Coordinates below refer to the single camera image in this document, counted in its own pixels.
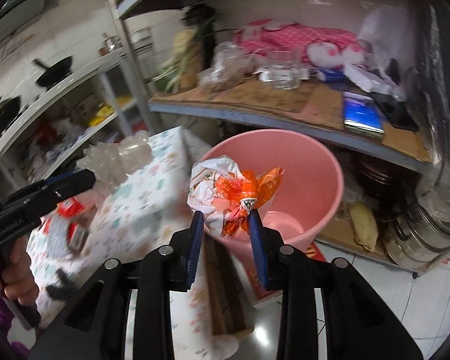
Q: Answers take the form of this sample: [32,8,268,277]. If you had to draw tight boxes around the orange white wrapper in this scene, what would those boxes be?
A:
[187,156,284,237]

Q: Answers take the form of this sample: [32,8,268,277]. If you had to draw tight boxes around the silver mesh scouring cloth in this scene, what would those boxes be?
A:
[46,211,72,260]

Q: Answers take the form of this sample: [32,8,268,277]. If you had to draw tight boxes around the clear plastic bag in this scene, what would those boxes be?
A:
[76,130,153,188]

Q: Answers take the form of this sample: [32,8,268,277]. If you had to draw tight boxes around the steel wool scrubber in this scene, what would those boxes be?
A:
[45,268,79,302]

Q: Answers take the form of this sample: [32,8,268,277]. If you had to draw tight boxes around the red white carton box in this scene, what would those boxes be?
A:
[67,223,89,254]

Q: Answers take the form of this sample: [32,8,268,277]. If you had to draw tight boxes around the grey kitchen cabinet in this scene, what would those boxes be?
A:
[0,50,147,195]

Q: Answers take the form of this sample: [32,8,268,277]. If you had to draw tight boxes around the pink plastic trash bin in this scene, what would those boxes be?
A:
[201,129,345,252]

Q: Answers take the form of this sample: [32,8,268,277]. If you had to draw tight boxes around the left hand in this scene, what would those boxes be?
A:
[0,236,39,306]

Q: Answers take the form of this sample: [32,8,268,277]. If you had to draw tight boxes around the floral bear tablecloth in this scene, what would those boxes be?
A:
[25,126,256,360]

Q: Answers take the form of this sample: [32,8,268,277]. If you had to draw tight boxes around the yellow bag on floor shelf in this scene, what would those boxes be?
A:
[347,202,379,252]

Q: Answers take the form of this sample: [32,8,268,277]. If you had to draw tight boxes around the black rice cooker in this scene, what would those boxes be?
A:
[352,154,419,222]

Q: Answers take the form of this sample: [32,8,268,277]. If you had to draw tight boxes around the cardboard shelf liner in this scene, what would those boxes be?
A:
[148,79,433,172]

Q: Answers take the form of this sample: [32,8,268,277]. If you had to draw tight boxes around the smartphone with blue screen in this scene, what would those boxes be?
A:
[342,92,385,141]

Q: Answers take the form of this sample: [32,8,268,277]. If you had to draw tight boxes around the glass mug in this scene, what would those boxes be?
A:
[267,49,302,90]

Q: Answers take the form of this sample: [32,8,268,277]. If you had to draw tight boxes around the clear bag on shelf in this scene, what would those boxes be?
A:
[198,41,255,93]

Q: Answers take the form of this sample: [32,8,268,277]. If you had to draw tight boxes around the blue white small box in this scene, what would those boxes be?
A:
[315,67,348,84]

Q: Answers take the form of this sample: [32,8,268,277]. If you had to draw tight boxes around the stainless steel steamer pot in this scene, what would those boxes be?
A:
[379,183,450,277]

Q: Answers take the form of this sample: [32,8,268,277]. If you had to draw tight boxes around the vegetables with green onions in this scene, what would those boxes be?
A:
[151,3,217,94]

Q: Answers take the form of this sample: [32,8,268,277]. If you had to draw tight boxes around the black phone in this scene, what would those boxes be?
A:
[370,92,419,133]

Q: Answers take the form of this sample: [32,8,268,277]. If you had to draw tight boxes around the pink polka dot cloth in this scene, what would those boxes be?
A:
[232,19,366,68]

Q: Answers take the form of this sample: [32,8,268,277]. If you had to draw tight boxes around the metal shelf rack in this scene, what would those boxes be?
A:
[107,0,450,180]

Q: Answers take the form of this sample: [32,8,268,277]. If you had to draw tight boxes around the white plastic bag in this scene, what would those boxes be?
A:
[358,5,416,102]

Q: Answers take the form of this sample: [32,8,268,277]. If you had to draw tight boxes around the large black plastic bag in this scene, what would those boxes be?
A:
[417,0,450,222]

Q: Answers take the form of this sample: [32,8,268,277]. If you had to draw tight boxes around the black wok with handle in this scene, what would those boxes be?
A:
[0,96,22,134]

